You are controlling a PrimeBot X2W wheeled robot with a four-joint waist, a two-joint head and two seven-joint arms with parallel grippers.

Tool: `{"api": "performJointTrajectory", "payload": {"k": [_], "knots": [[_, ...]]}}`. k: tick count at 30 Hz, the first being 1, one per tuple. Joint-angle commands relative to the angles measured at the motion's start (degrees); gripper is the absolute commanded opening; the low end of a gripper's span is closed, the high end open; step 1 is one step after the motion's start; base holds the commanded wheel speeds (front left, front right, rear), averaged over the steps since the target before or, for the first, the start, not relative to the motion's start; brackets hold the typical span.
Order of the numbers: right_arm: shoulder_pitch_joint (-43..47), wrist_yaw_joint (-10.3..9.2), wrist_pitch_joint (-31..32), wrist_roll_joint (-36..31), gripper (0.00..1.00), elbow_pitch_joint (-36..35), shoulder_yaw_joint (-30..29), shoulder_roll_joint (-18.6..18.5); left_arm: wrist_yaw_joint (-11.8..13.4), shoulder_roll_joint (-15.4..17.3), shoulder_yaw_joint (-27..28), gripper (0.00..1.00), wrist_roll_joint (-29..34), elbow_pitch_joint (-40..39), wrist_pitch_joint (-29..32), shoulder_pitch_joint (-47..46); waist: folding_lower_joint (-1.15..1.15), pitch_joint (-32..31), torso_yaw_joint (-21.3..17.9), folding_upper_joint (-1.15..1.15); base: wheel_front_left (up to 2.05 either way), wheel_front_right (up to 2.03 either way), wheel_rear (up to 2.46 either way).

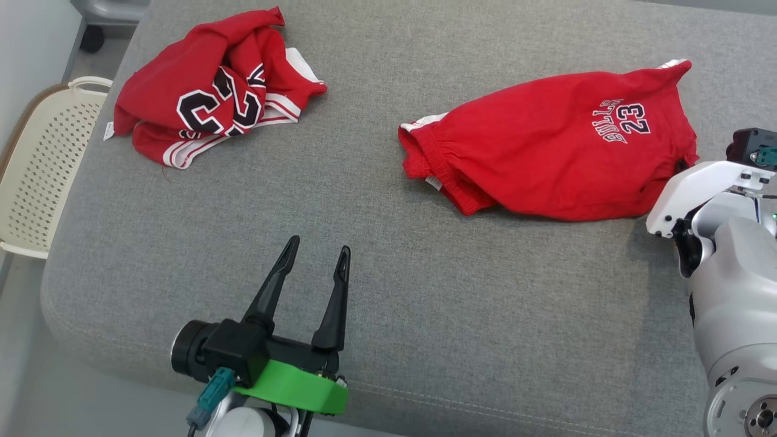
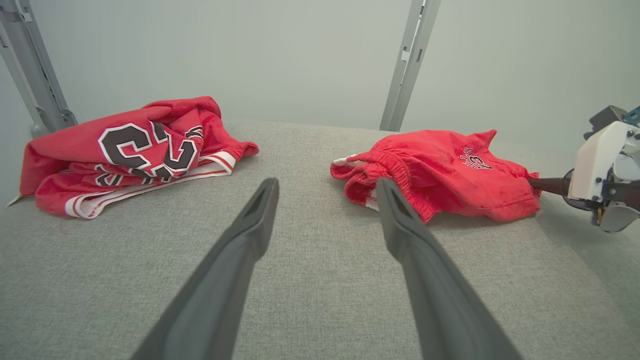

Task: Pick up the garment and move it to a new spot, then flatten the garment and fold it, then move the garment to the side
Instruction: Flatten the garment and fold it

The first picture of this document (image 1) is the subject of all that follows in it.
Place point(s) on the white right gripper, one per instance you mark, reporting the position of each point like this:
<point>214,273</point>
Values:
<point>698,185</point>

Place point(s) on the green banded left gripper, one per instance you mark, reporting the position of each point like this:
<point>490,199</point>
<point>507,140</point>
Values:
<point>297,388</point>

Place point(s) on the red shorts with white stripes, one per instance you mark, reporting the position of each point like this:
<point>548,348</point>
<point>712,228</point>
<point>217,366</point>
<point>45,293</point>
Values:
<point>534,152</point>

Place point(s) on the red jersey with white sleeves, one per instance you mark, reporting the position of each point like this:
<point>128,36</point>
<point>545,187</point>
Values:
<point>176,73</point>

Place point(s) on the cream perforated laundry basket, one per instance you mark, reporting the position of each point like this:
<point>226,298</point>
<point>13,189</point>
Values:
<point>42,164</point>

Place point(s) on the grey metal stand with caster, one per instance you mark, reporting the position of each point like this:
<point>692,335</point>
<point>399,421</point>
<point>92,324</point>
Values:
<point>109,12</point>

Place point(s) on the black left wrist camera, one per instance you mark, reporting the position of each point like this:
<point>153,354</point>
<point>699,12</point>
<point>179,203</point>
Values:
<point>234,349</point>

